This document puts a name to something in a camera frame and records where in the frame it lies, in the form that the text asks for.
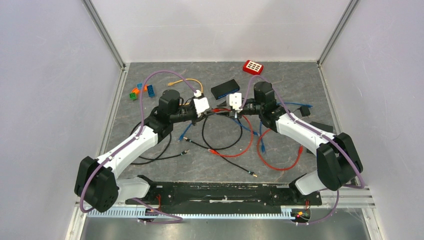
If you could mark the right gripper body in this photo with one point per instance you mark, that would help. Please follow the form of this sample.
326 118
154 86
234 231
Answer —
251 107

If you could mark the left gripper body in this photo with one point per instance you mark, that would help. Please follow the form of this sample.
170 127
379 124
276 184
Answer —
190 116

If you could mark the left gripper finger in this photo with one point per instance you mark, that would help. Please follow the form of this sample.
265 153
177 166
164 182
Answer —
209 114
198 122

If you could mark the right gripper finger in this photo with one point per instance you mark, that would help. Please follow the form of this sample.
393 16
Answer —
225 113
233 115

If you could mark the black network switch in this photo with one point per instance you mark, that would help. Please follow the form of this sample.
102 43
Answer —
222 90

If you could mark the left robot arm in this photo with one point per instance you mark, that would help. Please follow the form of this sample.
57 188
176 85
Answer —
97 182

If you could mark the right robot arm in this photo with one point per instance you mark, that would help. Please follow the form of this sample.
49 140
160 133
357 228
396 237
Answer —
337 160

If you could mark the red keypad box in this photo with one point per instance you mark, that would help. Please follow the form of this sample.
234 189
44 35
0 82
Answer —
252 67

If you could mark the black flat plate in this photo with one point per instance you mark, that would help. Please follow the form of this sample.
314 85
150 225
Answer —
323 127

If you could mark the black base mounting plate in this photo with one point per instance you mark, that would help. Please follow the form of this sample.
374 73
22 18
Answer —
175 197

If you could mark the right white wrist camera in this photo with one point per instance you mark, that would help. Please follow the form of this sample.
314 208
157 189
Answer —
234 101

